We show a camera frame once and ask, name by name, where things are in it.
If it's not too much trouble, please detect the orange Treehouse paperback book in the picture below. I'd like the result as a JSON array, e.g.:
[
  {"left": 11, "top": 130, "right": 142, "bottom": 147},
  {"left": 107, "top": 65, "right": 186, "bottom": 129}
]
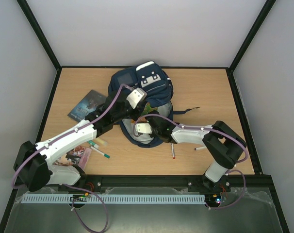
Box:
[{"left": 141, "top": 102, "right": 158, "bottom": 116}]

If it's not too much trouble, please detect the dark blue paperback book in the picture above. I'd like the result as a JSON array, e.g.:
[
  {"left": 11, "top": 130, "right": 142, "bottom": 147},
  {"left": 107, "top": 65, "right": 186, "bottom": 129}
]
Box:
[{"left": 67, "top": 90, "right": 106, "bottom": 122}]

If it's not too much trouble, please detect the navy blue school backpack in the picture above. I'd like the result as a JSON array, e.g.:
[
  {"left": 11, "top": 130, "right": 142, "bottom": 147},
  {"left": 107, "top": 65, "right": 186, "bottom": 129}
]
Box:
[{"left": 108, "top": 61, "right": 191, "bottom": 148}]

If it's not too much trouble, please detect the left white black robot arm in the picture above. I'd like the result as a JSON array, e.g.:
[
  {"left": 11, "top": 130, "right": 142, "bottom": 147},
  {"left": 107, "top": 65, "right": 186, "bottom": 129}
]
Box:
[{"left": 11, "top": 89, "right": 146, "bottom": 192}]

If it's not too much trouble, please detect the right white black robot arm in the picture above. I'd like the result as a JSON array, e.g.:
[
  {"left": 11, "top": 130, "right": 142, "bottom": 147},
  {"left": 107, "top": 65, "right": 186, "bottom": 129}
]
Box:
[{"left": 145, "top": 114, "right": 249, "bottom": 191}]

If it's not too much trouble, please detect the red capped marker pen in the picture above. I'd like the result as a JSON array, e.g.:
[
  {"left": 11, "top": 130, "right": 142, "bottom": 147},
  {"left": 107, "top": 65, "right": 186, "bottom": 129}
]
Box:
[{"left": 171, "top": 143, "right": 176, "bottom": 159}]

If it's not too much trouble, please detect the yellow highlighter pen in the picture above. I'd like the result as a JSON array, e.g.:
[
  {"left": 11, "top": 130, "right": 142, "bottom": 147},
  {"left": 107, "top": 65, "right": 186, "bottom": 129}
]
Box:
[{"left": 95, "top": 138, "right": 108, "bottom": 146}]

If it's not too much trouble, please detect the purple capped marker pen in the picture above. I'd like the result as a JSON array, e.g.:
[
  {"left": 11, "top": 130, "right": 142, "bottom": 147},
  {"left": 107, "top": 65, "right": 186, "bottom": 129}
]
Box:
[{"left": 194, "top": 146, "right": 206, "bottom": 151}]

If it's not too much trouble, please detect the green white glue stick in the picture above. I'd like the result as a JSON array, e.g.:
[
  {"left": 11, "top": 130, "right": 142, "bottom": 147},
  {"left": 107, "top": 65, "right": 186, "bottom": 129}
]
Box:
[{"left": 87, "top": 140, "right": 99, "bottom": 149}]

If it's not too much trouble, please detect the green capped marker pen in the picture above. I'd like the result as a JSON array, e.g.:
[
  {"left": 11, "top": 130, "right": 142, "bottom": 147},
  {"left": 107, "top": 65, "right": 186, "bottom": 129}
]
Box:
[{"left": 90, "top": 146, "right": 110, "bottom": 159}]

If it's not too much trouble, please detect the pink illustrated paperback book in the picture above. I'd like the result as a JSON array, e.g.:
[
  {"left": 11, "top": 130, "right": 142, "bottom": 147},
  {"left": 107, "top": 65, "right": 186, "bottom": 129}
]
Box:
[{"left": 53, "top": 146, "right": 92, "bottom": 169}]

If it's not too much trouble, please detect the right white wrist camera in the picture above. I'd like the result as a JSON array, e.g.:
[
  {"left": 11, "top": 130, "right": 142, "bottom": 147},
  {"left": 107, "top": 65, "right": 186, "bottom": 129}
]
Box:
[{"left": 135, "top": 123, "right": 152, "bottom": 135}]

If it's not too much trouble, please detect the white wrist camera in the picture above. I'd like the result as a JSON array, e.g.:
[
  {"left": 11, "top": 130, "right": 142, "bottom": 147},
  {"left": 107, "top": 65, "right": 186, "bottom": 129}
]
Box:
[
  {"left": 135, "top": 123, "right": 152, "bottom": 135},
  {"left": 126, "top": 88, "right": 147, "bottom": 109}
]

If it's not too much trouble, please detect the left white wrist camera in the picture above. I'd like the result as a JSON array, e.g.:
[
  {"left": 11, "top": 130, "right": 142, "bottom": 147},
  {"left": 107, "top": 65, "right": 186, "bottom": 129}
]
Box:
[{"left": 126, "top": 88, "right": 147, "bottom": 109}]

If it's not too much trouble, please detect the black enclosure frame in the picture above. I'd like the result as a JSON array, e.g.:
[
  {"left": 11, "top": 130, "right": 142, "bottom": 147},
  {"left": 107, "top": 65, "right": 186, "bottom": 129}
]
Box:
[{"left": 0, "top": 0, "right": 290, "bottom": 233}]

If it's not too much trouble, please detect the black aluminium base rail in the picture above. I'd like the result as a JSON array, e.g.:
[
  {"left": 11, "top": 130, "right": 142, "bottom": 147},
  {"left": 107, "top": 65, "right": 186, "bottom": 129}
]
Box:
[{"left": 73, "top": 174, "right": 274, "bottom": 194}]

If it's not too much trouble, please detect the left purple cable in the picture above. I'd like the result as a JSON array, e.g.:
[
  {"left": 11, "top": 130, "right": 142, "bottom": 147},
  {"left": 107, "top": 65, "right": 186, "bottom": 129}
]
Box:
[{"left": 12, "top": 83, "right": 133, "bottom": 233}]

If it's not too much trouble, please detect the light blue slotted cable duct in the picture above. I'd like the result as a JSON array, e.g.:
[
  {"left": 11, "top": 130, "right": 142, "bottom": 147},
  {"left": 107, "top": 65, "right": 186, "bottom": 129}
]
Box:
[{"left": 21, "top": 194, "right": 205, "bottom": 204}]

